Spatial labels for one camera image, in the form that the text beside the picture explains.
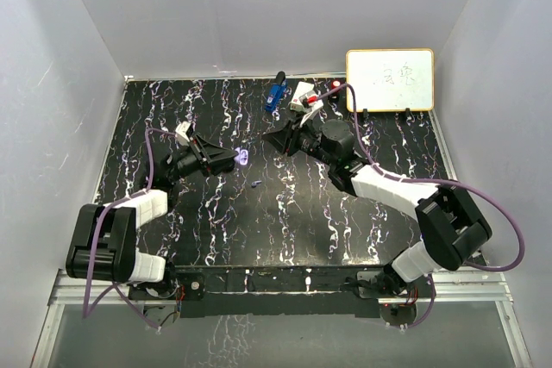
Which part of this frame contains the red emergency button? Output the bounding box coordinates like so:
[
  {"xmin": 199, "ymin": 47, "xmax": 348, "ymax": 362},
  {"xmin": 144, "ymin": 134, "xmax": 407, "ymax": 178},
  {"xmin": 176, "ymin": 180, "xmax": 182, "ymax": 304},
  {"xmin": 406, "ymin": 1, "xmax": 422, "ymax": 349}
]
[{"xmin": 328, "ymin": 79, "xmax": 342, "ymax": 103}]

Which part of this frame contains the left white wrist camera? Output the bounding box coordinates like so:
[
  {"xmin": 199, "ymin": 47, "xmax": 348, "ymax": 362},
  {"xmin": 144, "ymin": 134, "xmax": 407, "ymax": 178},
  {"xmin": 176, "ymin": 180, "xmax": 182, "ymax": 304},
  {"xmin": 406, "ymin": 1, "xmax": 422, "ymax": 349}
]
[{"xmin": 174, "ymin": 122, "xmax": 193, "ymax": 147}]

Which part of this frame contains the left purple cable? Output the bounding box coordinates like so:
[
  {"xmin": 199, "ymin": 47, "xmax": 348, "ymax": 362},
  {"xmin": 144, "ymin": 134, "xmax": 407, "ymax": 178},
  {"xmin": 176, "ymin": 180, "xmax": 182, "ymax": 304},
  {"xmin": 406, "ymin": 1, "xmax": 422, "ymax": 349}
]
[{"xmin": 81, "ymin": 128, "xmax": 180, "ymax": 320}]

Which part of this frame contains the blue stapler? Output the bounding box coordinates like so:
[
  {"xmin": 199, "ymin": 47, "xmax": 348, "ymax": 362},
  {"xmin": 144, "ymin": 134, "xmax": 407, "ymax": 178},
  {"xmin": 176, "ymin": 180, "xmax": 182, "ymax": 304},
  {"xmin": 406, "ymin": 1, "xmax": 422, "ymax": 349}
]
[{"xmin": 265, "ymin": 71, "xmax": 287, "ymax": 113}]

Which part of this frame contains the white small box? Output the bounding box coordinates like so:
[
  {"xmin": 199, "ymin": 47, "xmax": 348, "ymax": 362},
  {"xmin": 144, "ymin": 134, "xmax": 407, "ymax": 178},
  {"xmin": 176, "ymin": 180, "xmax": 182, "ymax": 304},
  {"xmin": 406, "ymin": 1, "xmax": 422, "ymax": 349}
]
[{"xmin": 288, "ymin": 81, "xmax": 315, "ymax": 113}]

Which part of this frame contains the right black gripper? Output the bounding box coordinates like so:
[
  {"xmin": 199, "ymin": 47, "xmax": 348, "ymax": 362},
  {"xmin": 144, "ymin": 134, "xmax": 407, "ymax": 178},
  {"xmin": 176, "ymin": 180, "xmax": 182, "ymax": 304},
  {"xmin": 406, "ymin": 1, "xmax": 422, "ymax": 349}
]
[{"xmin": 263, "ymin": 111, "xmax": 336, "ymax": 167}]

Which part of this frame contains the black front base bar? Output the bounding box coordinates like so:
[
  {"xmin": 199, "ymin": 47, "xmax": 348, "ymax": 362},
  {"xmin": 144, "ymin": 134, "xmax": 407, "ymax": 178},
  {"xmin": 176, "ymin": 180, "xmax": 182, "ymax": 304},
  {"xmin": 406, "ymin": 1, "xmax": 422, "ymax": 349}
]
[{"xmin": 172, "ymin": 265, "xmax": 436, "ymax": 320}]

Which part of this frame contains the white board yellow frame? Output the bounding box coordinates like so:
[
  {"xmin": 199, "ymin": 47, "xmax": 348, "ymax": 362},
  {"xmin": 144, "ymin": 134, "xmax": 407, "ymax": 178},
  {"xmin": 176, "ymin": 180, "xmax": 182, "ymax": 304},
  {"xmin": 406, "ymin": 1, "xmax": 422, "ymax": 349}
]
[{"xmin": 346, "ymin": 48, "xmax": 435, "ymax": 112}]

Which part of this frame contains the purple earbud charging case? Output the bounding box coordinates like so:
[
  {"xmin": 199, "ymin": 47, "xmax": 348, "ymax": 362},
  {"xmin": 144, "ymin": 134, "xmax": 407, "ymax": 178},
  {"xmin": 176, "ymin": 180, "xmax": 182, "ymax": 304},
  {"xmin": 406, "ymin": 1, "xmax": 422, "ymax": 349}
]
[{"xmin": 235, "ymin": 148, "xmax": 249, "ymax": 166}]

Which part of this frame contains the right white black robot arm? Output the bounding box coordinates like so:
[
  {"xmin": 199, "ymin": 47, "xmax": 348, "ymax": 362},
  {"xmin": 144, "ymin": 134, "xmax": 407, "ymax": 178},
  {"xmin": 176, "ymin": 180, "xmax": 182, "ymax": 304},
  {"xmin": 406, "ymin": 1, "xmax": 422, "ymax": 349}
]
[{"xmin": 262, "ymin": 120, "xmax": 492, "ymax": 296}]

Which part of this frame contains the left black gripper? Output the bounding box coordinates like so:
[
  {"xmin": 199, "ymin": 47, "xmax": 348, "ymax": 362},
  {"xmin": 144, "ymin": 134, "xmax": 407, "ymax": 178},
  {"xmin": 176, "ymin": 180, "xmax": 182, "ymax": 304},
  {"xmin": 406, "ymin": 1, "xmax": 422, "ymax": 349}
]
[{"xmin": 167, "ymin": 135, "xmax": 240, "ymax": 183}]

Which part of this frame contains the aluminium frame rail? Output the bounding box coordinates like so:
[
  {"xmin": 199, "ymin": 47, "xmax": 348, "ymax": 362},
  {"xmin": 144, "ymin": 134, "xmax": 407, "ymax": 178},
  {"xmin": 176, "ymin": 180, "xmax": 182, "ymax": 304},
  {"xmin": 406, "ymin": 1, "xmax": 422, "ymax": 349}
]
[{"xmin": 48, "ymin": 267, "xmax": 512, "ymax": 305}]

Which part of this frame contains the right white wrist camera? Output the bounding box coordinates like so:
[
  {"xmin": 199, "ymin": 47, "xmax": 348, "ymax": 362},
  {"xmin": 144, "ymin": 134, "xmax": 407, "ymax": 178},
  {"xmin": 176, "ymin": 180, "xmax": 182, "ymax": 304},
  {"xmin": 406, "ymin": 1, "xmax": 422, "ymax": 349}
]
[{"xmin": 291, "ymin": 91, "xmax": 323, "ymax": 127}]

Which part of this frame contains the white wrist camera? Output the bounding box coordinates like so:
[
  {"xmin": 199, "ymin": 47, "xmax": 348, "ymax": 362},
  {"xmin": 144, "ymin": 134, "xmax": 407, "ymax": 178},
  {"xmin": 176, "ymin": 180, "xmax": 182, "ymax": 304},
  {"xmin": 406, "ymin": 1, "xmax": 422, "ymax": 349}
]
[
  {"xmin": 174, "ymin": 122, "xmax": 193, "ymax": 147},
  {"xmin": 291, "ymin": 91, "xmax": 323, "ymax": 127}
]

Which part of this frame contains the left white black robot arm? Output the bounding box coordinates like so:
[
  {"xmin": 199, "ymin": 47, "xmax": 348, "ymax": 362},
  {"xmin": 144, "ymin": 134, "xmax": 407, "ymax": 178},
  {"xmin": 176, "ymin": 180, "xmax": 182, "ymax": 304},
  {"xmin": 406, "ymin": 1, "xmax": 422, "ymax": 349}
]
[{"xmin": 66, "ymin": 134, "xmax": 239, "ymax": 298}]

